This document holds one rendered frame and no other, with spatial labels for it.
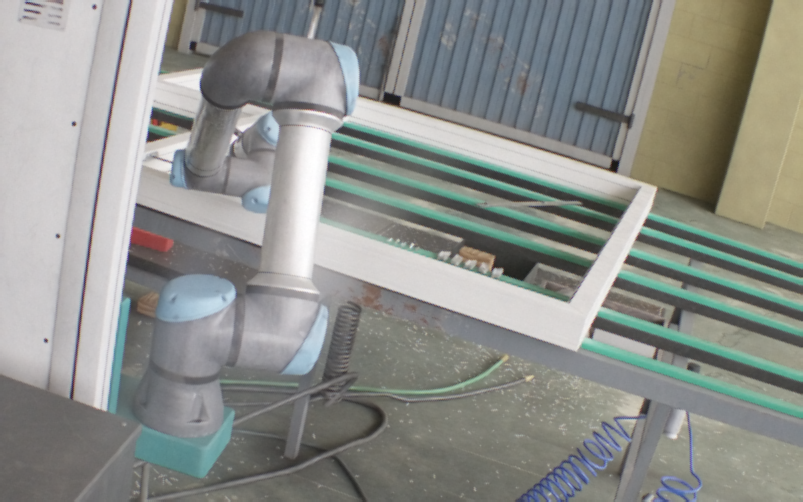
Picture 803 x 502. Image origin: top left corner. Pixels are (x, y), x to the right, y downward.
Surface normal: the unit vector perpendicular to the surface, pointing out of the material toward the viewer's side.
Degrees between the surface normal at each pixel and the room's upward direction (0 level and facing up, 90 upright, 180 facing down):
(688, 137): 90
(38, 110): 90
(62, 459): 0
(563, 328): 90
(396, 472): 0
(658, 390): 90
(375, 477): 0
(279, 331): 66
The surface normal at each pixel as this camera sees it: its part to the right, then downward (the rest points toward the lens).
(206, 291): 0.10, -0.94
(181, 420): 0.33, 0.07
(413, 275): -0.31, 0.22
